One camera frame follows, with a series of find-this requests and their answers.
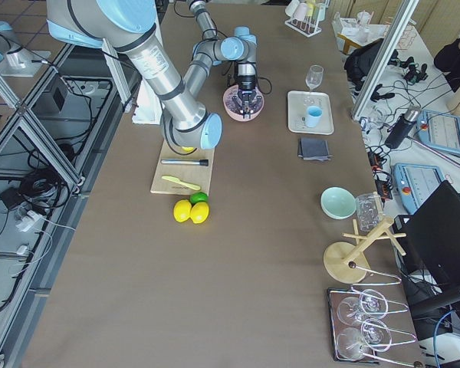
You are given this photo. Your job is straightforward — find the black thermos bottle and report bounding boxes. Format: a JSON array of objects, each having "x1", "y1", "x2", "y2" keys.
[{"x1": 385, "y1": 105, "x2": 422, "y2": 150}]

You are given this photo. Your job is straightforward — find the aluminium frame post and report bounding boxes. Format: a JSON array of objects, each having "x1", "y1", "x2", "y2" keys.
[{"x1": 351, "y1": 0, "x2": 419, "y2": 121}]

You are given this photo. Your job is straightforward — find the yellow lemon lower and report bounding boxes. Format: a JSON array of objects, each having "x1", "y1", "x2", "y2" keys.
[{"x1": 189, "y1": 202, "x2": 209, "y2": 224}]

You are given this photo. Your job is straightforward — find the cream rabbit serving tray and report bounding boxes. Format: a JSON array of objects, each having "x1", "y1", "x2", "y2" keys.
[{"x1": 287, "y1": 90, "x2": 334, "y2": 135}]

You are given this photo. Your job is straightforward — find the person in dark jacket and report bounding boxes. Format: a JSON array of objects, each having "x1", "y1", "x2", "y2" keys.
[{"x1": 434, "y1": 38, "x2": 460, "y2": 92}]

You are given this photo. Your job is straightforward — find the green lime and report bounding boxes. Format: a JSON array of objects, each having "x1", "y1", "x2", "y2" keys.
[{"x1": 189, "y1": 192, "x2": 209, "y2": 205}]

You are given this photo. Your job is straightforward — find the yellow plastic knife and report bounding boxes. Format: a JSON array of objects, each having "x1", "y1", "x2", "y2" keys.
[{"x1": 161, "y1": 176, "x2": 201, "y2": 191}]

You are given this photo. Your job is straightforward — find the light green bowl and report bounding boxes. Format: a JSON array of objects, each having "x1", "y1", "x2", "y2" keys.
[{"x1": 320, "y1": 187, "x2": 357, "y2": 219}]

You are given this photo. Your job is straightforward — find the pink cup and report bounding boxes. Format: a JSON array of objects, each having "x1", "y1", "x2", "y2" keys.
[{"x1": 285, "y1": 0, "x2": 308, "y2": 21}]

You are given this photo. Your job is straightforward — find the yellow lemon upper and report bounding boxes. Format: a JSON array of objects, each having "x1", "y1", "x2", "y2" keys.
[{"x1": 172, "y1": 199, "x2": 192, "y2": 222}]

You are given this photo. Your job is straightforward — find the blue teach pendant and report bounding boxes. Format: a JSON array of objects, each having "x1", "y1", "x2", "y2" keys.
[
  {"x1": 393, "y1": 163, "x2": 444, "y2": 214},
  {"x1": 416, "y1": 110, "x2": 460, "y2": 156}
]

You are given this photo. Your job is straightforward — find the black computer monitor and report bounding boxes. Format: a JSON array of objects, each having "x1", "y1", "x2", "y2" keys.
[{"x1": 406, "y1": 181, "x2": 460, "y2": 287}]

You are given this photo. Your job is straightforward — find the silver metal ice scoop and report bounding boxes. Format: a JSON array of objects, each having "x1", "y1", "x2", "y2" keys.
[{"x1": 241, "y1": 100, "x2": 252, "y2": 119}]

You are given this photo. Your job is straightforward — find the clear wine glass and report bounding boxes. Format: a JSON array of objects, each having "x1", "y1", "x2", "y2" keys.
[{"x1": 305, "y1": 65, "x2": 324, "y2": 92}]

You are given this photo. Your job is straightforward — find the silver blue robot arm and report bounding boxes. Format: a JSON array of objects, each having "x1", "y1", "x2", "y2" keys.
[
  {"x1": 172, "y1": 0, "x2": 219, "y2": 40},
  {"x1": 47, "y1": 1, "x2": 264, "y2": 150}
]

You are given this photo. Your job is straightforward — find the clear measuring glass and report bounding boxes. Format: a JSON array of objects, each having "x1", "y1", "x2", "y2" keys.
[{"x1": 356, "y1": 192, "x2": 383, "y2": 232}]

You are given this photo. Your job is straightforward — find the black tray with glasses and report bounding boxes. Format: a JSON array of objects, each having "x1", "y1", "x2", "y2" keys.
[{"x1": 327, "y1": 288, "x2": 422, "y2": 367}]

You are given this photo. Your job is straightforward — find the wooden cup tree stand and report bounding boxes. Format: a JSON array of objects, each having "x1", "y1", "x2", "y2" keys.
[{"x1": 323, "y1": 214, "x2": 406, "y2": 284}]

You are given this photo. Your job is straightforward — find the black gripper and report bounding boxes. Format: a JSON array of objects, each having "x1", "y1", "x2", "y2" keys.
[{"x1": 232, "y1": 74, "x2": 264, "y2": 117}]

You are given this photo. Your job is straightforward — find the bamboo cutting board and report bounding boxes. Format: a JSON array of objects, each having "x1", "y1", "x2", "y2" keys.
[{"x1": 150, "y1": 141, "x2": 215, "y2": 196}]

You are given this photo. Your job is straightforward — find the grey folded cloth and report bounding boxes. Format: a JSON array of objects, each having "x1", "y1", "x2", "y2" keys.
[{"x1": 297, "y1": 137, "x2": 331, "y2": 162}]

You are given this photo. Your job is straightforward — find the clear plastic ice cubes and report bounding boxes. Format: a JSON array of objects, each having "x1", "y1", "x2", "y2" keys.
[{"x1": 223, "y1": 86, "x2": 264, "y2": 121}]

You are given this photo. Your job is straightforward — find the upside down wine glass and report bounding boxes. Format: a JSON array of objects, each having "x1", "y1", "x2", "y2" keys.
[
  {"x1": 337, "y1": 289, "x2": 388, "y2": 327},
  {"x1": 335, "y1": 320, "x2": 392, "y2": 361}
]

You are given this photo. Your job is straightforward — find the white cardboard box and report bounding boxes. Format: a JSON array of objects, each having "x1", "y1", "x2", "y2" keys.
[{"x1": 331, "y1": 11, "x2": 387, "y2": 54}]

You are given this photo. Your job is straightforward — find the yellow lemon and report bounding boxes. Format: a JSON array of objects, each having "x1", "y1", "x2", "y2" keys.
[
  {"x1": 172, "y1": 199, "x2": 192, "y2": 222},
  {"x1": 189, "y1": 202, "x2": 209, "y2": 224}
]

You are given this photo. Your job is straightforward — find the pink bowl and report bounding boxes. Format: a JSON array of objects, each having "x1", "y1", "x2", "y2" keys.
[{"x1": 222, "y1": 85, "x2": 265, "y2": 122}]

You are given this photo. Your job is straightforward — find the light blue cup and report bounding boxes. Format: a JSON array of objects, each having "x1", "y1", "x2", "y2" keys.
[{"x1": 304, "y1": 105, "x2": 323, "y2": 128}]

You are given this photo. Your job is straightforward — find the steel muddler black tip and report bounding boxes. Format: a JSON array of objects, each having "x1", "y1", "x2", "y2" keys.
[{"x1": 159, "y1": 159, "x2": 209, "y2": 166}]

